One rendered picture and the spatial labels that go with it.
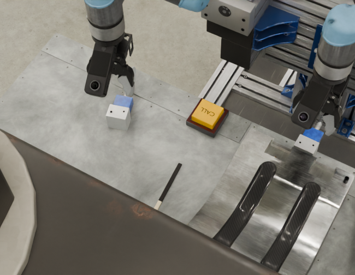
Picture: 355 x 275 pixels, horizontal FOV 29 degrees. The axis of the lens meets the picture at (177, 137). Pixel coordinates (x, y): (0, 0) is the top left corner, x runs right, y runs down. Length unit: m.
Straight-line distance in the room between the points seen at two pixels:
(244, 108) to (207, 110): 0.77
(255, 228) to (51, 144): 0.56
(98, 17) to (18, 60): 1.56
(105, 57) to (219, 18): 0.39
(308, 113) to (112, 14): 0.45
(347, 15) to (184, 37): 1.66
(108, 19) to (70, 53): 0.49
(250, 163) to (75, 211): 1.30
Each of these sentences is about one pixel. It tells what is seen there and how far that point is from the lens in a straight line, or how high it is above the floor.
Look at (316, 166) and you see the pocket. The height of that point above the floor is 0.86.
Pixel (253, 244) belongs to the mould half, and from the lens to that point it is 1.45.
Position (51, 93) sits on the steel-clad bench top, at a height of 0.80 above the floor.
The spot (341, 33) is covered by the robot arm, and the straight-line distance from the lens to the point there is 1.30.
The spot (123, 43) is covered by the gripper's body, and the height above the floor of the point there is 1.07.
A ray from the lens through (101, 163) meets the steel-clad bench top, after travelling 1.67.
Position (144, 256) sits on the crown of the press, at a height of 2.00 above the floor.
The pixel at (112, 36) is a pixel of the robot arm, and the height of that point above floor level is 1.15.
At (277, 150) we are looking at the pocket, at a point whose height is 0.86.
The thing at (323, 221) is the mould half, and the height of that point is 0.89.
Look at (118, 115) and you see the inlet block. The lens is 1.67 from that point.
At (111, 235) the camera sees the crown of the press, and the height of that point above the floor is 2.01.
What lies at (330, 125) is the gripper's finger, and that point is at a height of 0.97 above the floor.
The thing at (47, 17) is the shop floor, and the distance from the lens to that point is 3.06.
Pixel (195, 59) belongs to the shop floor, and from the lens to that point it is 2.84.
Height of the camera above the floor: 2.25
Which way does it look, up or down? 59 degrees down
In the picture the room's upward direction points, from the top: 3 degrees counter-clockwise
